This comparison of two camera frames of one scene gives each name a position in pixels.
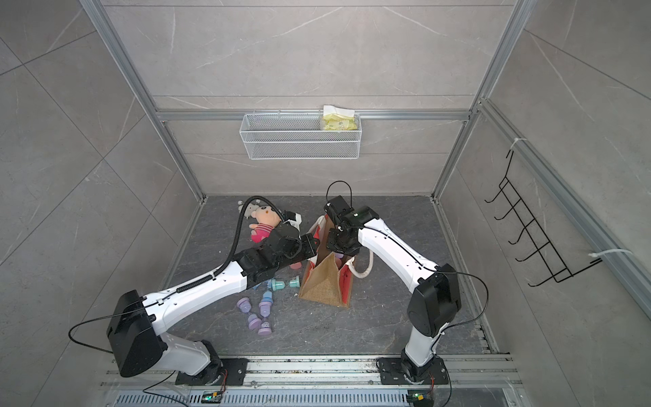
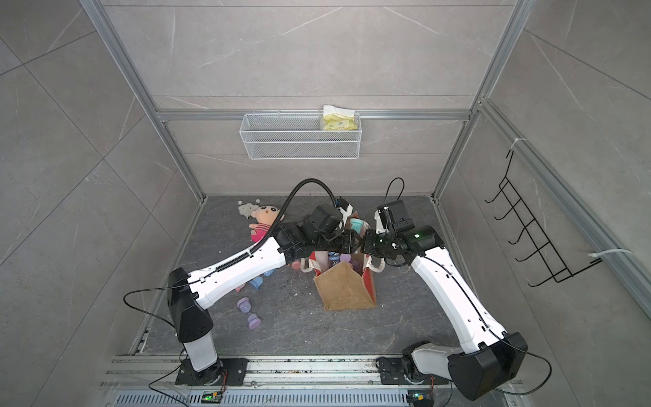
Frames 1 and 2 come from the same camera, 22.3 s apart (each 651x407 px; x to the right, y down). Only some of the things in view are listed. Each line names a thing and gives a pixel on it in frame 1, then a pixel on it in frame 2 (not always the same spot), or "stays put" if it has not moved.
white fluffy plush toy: x=249 y=209 stays put
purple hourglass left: x=253 y=321 stays put
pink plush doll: x=267 y=219 stays put
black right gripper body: x=338 y=242 to x=379 y=244
